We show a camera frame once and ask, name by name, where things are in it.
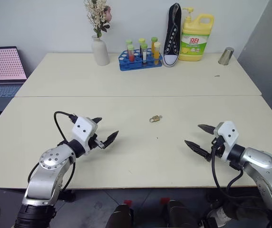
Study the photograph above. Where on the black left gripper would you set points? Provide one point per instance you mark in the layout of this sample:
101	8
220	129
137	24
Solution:
98	144

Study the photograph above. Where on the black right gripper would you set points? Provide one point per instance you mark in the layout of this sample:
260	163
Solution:
219	142

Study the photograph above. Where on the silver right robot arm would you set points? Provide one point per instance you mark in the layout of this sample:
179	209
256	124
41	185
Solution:
265	166

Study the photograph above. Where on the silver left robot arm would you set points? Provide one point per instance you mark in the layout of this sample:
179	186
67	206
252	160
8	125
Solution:
48	171

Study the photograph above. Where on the small brass padlock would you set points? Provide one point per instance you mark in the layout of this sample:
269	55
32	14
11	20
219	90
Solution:
154	119

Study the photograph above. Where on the blue test tube rack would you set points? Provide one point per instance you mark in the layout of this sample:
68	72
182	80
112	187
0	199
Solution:
136	65

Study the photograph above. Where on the black table foot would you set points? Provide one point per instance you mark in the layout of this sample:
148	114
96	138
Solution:
68	196

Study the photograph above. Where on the white ceramic vase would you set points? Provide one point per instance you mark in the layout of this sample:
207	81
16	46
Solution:
100	52

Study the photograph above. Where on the dark rounded shape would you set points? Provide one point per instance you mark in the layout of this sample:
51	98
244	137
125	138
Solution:
120	217
181	215

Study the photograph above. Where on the green-capped red liquid tube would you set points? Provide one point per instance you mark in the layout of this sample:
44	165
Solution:
131	53

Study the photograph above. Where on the green-capped dark test tube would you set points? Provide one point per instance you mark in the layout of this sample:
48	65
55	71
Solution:
144	55

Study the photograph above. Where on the silver metal cup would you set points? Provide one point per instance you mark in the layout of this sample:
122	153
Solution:
226	56

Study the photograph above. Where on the green-capped empty test tube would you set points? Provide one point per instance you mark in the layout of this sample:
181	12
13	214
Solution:
129	42

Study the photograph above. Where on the yellow-capped orange liquid tube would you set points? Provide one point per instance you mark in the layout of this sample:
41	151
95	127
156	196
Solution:
157	53

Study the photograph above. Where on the yellow-green capped test tube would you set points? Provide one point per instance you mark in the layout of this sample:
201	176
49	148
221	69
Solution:
142	41

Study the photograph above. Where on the yellow dish soap bottle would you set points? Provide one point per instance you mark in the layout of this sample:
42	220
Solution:
195	42

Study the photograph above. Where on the green-capped orange liquid tube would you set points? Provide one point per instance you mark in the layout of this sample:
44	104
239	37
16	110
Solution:
154	40

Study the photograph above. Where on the black canvas sneaker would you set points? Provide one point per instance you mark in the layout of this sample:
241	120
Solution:
172	35

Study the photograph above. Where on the dried flower bouquet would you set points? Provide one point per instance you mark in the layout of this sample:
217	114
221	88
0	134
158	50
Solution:
97	16

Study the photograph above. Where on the open laptop computer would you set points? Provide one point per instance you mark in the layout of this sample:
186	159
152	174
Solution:
1	69

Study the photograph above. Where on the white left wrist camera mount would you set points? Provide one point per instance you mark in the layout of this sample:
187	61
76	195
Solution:
83	129

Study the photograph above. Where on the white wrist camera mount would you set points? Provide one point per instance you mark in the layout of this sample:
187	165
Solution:
230	136
83	129

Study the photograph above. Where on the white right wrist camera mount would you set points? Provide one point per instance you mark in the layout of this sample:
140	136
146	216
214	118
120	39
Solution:
230	136

